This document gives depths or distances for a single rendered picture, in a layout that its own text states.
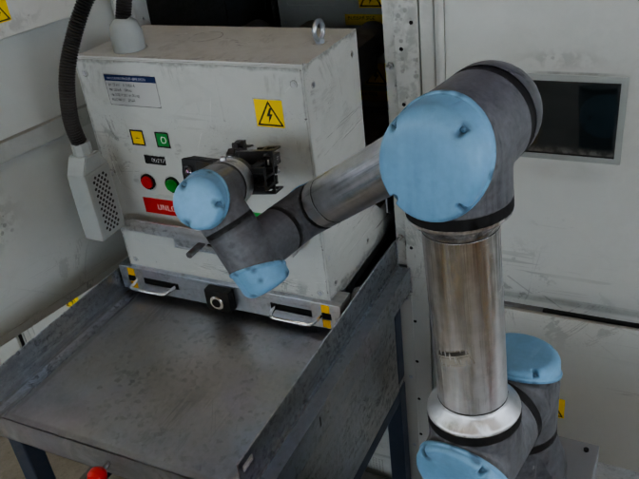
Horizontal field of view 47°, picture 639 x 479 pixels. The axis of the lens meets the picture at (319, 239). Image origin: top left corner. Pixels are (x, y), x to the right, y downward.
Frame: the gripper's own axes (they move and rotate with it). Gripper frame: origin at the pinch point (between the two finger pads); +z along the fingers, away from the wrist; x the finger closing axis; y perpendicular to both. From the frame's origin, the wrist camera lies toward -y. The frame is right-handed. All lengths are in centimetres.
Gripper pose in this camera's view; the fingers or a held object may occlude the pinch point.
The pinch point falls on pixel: (255, 158)
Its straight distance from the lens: 133.3
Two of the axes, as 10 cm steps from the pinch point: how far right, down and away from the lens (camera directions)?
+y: 9.8, 0.0, -2.1
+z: 2.0, -2.8, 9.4
